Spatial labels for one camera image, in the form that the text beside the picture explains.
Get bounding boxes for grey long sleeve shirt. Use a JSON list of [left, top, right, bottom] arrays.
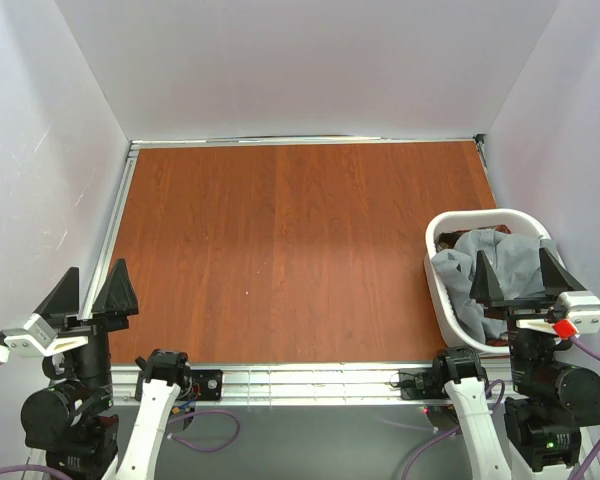
[[431, 229, 559, 344]]

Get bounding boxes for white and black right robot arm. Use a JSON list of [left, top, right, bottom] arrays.
[[433, 248, 600, 479]]

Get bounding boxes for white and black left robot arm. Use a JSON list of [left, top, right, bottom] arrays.
[[20, 259, 190, 479]]

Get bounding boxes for white plastic laundry basket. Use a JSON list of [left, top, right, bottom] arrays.
[[424, 208, 551, 358]]

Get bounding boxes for red plaid shirt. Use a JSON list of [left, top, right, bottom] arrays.
[[435, 224, 512, 252]]

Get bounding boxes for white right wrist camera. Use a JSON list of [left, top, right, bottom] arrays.
[[515, 291, 600, 340]]

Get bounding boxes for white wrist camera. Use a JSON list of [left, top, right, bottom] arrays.
[[515, 291, 600, 340], [0, 313, 89, 358]]

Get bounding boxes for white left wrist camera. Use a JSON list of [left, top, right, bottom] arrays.
[[0, 313, 89, 358]]

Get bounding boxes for aluminium left frame rail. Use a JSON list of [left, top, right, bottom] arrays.
[[80, 141, 139, 318]]

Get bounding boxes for aluminium frame rail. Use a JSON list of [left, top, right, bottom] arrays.
[[80, 141, 139, 318], [110, 362, 516, 407]]

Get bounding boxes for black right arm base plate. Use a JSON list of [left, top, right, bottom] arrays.
[[397, 369, 437, 400]]

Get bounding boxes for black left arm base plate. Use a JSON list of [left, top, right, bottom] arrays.
[[189, 369, 224, 401]]

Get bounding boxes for aluminium front frame rail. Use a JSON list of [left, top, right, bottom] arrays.
[[110, 362, 516, 407]]

